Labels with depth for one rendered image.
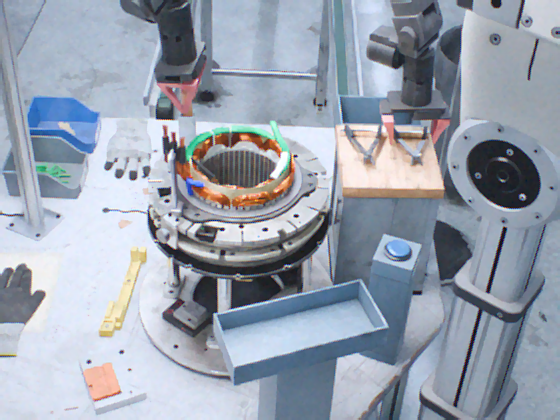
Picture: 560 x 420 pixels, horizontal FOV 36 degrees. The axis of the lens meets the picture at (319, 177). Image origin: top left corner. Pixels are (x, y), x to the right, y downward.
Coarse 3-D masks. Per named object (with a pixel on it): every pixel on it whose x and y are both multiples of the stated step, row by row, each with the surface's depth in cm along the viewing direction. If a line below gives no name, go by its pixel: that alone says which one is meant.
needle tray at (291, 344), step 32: (352, 288) 141; (224, 320) 134; (256, 320) 137; (288, 320) 138; (320, 320) 139; (352, 320) 139; (384, 320) 134; (224, 352) 130; (256, 352) 133; (288, 352) 128; (320, 352) 131; (352, 352) 134; (288, 384) 135; (320, 384) 138; (288, 416) 141; (320, 416) 144
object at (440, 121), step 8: (416, 112) 160; (424, 112) 161; (432, 112) 161; (440, 112) 161; (448, 112) 163; (416, 120) 162; (440, 120) 162; (448, 120) 162; (432, 128) 169; (440, 128) 164; (432, 136) 168
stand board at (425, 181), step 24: (336, 144) 172; (384, 144) 171; (408, 144) 171; (432, 144) 172; (360, 168) 164; (384, 168) 165; (408, 168) 165; (432, 168) 166; (360, 192) 160; (384, 192) 161; (408, 192) 161; (432, 192) 161
